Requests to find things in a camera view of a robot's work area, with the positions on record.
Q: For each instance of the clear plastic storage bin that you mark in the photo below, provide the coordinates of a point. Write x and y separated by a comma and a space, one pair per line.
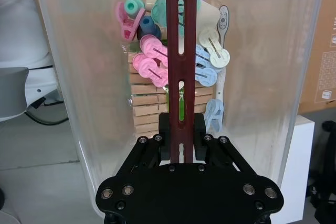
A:
86, 77

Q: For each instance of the pack of wooden clothes pegs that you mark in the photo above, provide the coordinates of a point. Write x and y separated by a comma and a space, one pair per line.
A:
147, 103

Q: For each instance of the grey round cylinder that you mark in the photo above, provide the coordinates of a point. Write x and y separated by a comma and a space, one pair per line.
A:
11, 90

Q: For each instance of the white square pedestal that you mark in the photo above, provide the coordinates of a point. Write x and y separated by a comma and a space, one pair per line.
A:
299, 161

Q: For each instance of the navy foam roller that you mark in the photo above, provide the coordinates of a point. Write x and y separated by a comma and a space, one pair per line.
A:
148, 26

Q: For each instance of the light blue clothes peg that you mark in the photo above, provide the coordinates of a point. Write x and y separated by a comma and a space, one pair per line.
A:
214, 113

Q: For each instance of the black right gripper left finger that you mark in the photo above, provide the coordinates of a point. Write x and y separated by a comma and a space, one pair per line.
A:
165, 129

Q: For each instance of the white machine housing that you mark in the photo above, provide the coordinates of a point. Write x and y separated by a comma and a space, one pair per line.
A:
21, 37

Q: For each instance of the light blue flat plastic clip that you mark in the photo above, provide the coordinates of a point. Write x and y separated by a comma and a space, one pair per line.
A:
202, 54
206, 75

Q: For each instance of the teal foam roller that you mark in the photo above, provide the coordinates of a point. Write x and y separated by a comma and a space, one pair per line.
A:
132, 5

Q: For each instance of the beige foam roller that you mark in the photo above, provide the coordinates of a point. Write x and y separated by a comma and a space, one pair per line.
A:
150, 4

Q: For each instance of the brown cardboard box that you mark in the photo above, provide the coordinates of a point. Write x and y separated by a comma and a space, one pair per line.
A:
321, 37

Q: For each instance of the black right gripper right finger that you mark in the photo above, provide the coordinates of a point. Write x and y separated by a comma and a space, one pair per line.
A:
200, 129

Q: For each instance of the pink clothes peg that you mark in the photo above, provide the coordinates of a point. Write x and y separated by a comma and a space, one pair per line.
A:
126, 24

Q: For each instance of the teal flat plastic clip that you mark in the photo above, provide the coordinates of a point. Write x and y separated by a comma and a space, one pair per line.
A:
160, 11

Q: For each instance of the cream flat plastic clip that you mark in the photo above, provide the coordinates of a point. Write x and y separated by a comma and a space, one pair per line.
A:
218, 53

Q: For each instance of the pink flat plastic clip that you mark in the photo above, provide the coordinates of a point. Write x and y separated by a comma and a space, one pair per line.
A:
148, 68
152, 47

